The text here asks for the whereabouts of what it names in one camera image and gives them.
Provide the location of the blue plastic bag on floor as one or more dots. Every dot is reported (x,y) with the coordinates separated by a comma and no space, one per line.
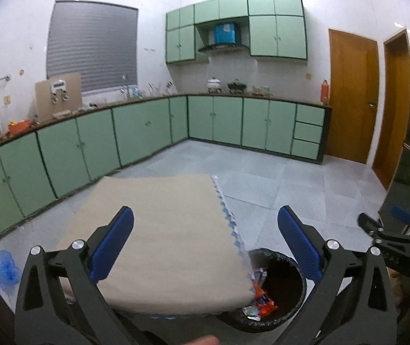
(10,274)

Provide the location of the black wok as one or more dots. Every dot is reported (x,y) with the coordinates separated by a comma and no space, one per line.
(236,87)

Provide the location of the green lower kitchen cabinets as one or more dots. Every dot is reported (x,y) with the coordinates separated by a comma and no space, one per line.
(49,162)

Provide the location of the brown wooden door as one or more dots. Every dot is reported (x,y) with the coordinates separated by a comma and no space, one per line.
(396,107)
(354,94)

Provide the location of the orange plastic basin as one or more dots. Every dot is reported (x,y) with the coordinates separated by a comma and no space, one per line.
(15,128)

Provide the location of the black trash bin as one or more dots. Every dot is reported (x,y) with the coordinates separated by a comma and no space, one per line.
(285,285)

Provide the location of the orange thermos bottle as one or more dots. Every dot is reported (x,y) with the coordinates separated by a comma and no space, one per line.
(324,92)

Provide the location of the blue range hood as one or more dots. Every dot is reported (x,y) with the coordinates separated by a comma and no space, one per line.
(221,37)

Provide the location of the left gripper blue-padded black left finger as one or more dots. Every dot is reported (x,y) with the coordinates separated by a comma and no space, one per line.
(58,299)

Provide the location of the green upper wall cabinets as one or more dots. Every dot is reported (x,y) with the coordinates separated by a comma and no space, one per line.
(272,28)

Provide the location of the brown cardboard box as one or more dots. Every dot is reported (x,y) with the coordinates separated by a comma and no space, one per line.
(58,94)

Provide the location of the chrome sink faucet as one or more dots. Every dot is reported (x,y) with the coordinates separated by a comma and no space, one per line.
(125,86)

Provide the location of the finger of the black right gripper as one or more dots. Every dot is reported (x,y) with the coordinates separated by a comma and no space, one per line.
(377,231)

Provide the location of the white cooking pot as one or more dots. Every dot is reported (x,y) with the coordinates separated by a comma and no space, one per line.
(214,85)

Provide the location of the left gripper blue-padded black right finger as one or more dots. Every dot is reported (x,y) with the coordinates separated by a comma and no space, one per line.
(352,301)

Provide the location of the beige tablecloth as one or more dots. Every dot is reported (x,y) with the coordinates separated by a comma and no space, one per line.
(184,255)

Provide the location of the grey window blind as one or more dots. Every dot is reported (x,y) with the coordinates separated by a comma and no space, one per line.
(97,40)

